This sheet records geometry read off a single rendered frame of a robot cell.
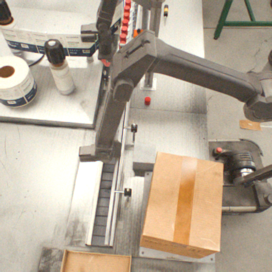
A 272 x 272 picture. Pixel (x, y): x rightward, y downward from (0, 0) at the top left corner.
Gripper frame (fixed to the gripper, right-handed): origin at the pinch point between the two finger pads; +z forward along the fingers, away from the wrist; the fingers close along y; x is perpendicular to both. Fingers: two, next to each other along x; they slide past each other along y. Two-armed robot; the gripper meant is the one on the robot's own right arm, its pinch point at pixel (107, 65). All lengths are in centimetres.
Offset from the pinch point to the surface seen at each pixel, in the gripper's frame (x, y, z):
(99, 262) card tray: 6, 86, 19
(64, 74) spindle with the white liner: -19.0, 9.0, -1.1
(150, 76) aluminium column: 21.8, -3.9, 9.7
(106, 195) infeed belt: 6, 60, 14
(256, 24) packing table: 126, -148, 81
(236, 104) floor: 105, -61, 101
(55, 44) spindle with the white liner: -19.9, 6.6, -16.0
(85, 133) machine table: -8.6, 28.5, 18.9
